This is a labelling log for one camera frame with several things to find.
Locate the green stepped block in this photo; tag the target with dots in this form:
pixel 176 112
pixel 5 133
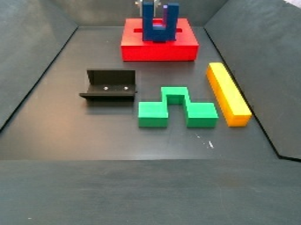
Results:
pixel 198 114

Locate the blue U-shaped block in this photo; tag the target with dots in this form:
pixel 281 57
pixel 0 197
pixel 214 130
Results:
pixel 159 31

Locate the red slotted board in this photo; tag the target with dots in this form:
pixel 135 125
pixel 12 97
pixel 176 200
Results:
pixel 146 51

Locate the purple U-shaped block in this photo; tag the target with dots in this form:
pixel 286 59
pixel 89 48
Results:
pixel 159 23

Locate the yellow long bar block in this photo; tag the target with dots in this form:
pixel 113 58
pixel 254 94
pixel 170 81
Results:
pixel 230 101

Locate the black angle bracket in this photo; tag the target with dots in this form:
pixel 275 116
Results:
pixel 109 83

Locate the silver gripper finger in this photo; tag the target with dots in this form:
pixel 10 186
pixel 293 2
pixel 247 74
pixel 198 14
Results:
pixel 156 3
pixel 138 3

